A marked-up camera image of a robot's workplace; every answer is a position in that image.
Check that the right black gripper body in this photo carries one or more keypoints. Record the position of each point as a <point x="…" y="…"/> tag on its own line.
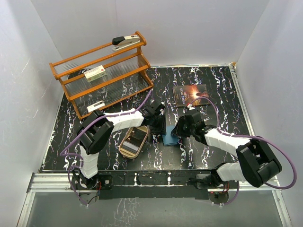
<point x="183" y="130"/>

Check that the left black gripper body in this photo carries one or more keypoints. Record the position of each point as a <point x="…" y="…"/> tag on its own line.
<point x="157" y="126"/>

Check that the blue leather card holder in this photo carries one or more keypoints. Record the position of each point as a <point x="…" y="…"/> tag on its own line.
<point x="168" y="139"/>

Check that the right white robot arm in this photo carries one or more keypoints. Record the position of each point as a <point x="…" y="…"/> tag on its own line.
<point x="256" y="164"/>

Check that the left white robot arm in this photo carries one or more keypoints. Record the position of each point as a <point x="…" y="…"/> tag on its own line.
<point x="95" y="131"/>

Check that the black VIP card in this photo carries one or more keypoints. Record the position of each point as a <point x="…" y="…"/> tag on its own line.
<point x="137" y="135"/>

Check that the stack of cards in tray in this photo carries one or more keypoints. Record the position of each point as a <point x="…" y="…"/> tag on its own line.
<point x="129" y="147"/>

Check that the white card on rack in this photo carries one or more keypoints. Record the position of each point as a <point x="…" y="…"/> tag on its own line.
<point x="95" y="106"/>

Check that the dark book with sunset cover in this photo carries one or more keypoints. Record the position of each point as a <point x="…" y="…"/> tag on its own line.
<point x="187" y="94"/>

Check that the orange wooden three-tier rack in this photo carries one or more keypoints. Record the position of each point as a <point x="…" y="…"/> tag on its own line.
<point x="105" y="75"/>

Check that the green and white small box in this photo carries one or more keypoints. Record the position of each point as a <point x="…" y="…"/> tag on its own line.
<point x="95" y="73"/>

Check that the black and beige stapler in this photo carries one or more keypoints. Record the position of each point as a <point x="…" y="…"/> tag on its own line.
<point x="122" y="42"/>

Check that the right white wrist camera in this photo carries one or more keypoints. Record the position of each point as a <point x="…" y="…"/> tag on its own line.
<point x="190" y="107"/>

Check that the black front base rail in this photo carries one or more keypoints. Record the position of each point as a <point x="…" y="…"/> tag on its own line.
<point x="198" y="184"/>

